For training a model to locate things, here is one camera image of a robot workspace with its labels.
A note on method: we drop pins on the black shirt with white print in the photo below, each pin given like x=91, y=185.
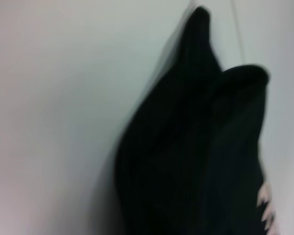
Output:
x=191, y=147

